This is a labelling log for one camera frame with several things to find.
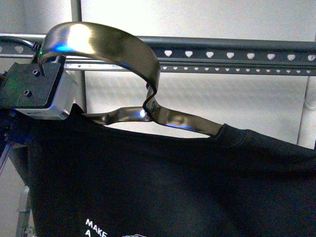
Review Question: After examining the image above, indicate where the black printed t-shirt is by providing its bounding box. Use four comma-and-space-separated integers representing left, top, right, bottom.
0, 103, 316, 237

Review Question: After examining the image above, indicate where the black plastic clothes hanger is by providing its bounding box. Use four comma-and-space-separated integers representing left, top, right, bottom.
38, 22, 222, 136

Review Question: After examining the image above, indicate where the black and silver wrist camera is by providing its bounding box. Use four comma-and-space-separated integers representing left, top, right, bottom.
0, 63, 78, 120

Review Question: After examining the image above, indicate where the black camera cable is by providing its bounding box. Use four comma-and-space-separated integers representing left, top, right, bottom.
0, 36, 40, 51

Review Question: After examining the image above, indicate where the white wall pipe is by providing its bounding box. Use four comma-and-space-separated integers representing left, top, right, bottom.
297, 76, 316, 149

